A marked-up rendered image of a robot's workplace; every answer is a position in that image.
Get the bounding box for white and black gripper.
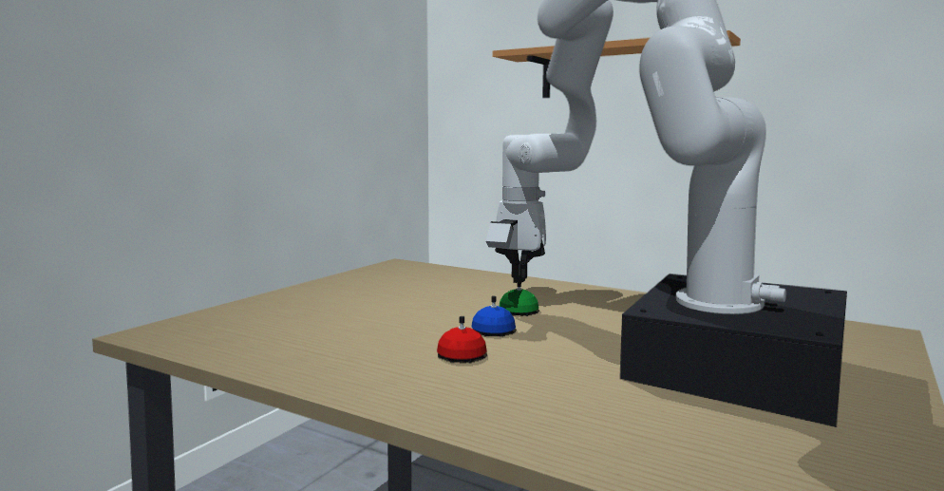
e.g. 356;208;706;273
495;200;546;283

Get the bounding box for blue dome bell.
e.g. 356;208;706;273
472;296;516;337

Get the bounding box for red dome bell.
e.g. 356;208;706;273
437;316;487;363

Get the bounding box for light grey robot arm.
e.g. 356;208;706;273
502;0;786;314

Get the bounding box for green dome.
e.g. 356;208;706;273
499;282;538;316

